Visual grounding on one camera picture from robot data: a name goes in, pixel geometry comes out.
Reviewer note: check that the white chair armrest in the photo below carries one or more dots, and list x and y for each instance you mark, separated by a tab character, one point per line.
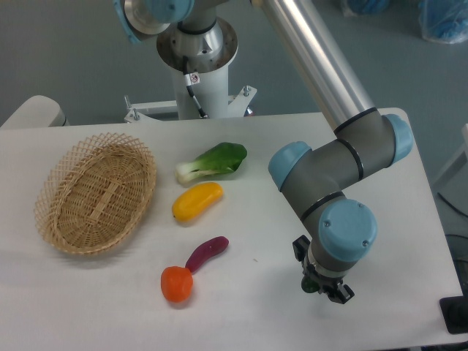
37	112

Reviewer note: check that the orange bell pepper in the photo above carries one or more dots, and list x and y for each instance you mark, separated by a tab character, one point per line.
176	284

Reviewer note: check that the green cucumber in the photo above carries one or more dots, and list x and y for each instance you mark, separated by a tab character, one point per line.
309	286

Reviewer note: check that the green bok choy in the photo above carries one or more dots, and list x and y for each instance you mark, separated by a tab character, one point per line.
224	158

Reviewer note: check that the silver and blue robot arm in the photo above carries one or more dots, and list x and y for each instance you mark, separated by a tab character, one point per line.
341	231

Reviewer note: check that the purple sweet potato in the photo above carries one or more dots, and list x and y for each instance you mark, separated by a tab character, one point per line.
205	252

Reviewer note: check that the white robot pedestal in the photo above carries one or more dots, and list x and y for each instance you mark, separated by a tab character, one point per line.
199	70

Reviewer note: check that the yellow mango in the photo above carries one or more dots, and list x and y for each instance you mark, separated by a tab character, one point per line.
196	200

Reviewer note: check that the black device at edge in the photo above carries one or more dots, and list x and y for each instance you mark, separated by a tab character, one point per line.
454	311

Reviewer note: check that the blue plastic bag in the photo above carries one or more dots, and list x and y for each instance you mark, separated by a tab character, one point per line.
443	22
355	8

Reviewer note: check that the woven wicker basket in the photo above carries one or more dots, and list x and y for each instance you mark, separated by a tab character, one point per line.
97	194

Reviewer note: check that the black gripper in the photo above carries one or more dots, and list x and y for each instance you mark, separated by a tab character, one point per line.
329	281

